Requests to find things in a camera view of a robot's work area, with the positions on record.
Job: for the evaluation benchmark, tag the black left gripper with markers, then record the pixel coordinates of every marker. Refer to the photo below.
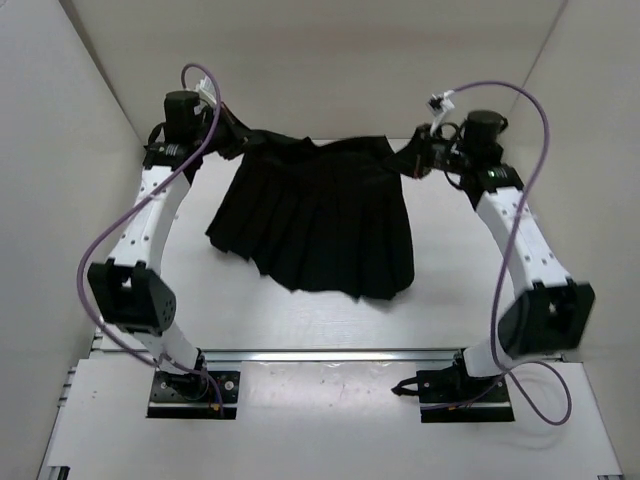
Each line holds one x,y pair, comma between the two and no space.
238,139

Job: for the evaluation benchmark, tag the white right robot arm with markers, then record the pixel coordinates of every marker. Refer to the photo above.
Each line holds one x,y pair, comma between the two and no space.
550,310

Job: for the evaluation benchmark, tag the aluminium table rail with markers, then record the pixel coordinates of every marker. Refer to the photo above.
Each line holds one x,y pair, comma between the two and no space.
330,356

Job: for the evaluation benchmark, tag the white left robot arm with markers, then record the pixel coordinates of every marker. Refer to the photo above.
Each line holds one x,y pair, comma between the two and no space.
131,296

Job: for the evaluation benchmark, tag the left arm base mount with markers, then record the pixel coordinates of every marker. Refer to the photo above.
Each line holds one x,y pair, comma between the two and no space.
185,397

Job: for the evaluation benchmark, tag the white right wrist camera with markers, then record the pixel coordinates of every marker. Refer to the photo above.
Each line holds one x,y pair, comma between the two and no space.
440,105

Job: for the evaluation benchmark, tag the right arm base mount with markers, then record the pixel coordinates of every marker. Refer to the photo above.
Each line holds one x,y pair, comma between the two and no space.
448,397

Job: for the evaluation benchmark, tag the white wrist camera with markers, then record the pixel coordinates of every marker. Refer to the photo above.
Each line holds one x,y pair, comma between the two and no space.
440,105
206,90

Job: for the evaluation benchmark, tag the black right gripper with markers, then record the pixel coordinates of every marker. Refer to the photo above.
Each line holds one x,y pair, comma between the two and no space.
406,161

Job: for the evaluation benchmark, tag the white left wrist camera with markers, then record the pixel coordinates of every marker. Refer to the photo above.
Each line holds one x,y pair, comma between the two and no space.
206,90

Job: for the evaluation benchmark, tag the black pleated skirt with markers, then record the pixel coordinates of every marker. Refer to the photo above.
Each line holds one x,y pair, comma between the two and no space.
318,217

